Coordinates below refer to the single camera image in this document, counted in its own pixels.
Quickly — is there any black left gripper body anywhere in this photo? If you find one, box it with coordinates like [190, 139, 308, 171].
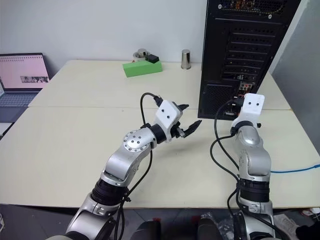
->
[171, 117, 187, 140]

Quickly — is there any blue ethernet cable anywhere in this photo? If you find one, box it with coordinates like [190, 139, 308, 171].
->
[270, 163, 320, 174]

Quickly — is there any black computer tower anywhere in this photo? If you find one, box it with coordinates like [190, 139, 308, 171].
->
[197, 0, 302, 122]

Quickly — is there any silver metal cup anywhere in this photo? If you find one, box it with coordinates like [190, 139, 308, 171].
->
[180, 49, 193, 70]

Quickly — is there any green rectangular box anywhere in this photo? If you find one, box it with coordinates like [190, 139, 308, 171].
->
[122, 60, 164, 79]

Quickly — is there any white shoe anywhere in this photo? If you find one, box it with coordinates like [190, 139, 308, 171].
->
[273, 214, 302, 236]

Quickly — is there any open grey laptop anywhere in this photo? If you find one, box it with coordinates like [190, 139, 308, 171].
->
[0, 52, 51, 124]

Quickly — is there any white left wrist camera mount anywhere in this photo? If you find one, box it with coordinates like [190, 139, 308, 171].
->
[152, 99, 183, 143]

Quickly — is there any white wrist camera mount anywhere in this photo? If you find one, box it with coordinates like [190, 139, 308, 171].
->
[234, 93, 266, 124]
[152, 99, 183, 143]

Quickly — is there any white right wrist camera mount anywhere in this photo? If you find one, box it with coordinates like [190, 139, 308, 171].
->
[234, 93, 266, 124]

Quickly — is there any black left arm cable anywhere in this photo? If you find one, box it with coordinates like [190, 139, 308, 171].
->
[113, 92, 162, 240]

